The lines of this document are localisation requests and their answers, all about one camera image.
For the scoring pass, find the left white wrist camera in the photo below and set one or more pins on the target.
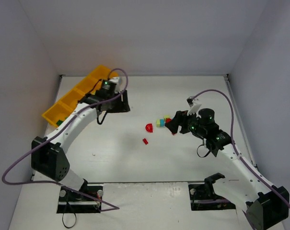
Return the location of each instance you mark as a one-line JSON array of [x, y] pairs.
[[116, 80]]

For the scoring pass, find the green lego in bin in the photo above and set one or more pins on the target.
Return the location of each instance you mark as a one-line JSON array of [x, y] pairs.
[[59, 122]]

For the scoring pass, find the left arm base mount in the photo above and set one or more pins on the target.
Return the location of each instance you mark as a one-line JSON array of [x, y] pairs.
[[72, 203]]

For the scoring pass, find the lego brick pile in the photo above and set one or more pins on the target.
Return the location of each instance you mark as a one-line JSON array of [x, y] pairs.
[[161, 121]]

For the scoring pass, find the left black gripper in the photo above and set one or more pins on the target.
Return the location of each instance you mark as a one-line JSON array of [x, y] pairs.
[[121, 103]]

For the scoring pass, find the red arch lego piece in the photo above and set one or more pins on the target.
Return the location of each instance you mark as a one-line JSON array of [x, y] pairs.
[[149, 128]]

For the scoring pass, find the small red lego brick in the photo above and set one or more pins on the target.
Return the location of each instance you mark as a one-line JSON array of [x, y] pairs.
[[145, 141]]

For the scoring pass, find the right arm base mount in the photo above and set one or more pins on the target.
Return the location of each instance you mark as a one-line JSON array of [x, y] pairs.
[[203, 197]]

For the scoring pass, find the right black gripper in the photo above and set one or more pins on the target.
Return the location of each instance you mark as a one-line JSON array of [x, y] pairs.
[[183, 121]]

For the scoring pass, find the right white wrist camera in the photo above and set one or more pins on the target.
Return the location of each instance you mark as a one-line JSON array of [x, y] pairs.
[[194, 104]]

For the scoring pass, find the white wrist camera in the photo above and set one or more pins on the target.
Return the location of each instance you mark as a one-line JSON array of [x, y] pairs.
[[194, 104], [116, 80]]

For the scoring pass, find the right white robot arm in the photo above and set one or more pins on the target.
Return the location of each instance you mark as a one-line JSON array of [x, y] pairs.
[[235, 179]]

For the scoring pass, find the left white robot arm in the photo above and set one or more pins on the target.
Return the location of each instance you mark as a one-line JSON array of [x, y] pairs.
[[49, 153]]

